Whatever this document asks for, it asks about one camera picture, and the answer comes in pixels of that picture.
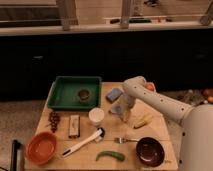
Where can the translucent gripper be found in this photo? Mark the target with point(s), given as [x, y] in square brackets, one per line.
[126, 103]

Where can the grey-blue towel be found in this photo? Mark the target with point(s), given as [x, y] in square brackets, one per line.
[116, 109]

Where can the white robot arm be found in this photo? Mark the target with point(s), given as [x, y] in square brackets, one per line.
[196, 151]

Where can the dark purple bowl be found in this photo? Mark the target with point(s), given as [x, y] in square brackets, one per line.
[150, 152]

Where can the orange bowl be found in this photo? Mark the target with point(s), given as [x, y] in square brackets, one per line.
[41, 148]

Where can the blue sponge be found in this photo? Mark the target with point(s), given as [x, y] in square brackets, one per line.
[113, 95]

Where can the orange fruit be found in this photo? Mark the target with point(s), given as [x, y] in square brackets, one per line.
[150, 87]

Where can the white cup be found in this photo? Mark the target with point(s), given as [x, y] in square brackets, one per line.
[96, 116]

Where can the metal fork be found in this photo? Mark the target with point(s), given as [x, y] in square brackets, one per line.
[120, 140]

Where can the small green cup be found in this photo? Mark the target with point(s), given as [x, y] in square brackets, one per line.
[83, 95]

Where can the green chili pepper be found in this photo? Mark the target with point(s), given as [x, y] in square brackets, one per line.
[117, 155]

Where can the brown chocolate bar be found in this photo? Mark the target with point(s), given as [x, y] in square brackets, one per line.
[74, 126]

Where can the green plastic tray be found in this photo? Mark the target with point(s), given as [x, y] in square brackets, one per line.
[64, 93]

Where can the dark grape bunch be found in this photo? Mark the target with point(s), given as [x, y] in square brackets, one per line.
[54, 120]

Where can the white handled brush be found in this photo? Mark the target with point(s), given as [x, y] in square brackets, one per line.
[98, 134]

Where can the black chair frame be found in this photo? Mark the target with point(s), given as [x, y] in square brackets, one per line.
[17, 156]

